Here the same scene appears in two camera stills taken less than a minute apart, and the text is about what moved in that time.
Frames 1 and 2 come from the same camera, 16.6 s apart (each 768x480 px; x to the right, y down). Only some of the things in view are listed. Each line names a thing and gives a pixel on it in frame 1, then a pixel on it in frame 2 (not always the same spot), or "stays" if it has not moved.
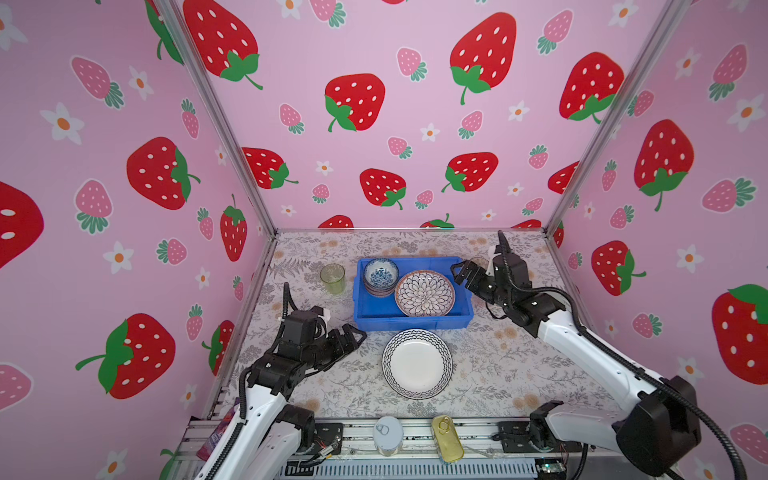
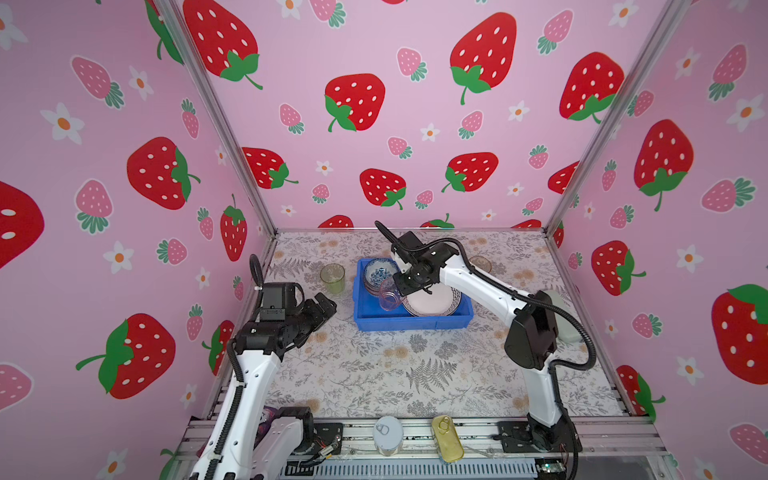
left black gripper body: [324, 352] -> [308, 319]
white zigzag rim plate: [417, 364] -> [443, 301]
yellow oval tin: [448, 439] stays
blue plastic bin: [383, 314] stays
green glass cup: [333, 275] stays
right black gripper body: [488, 292] -> [406, 279]
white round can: [387, 434] stays
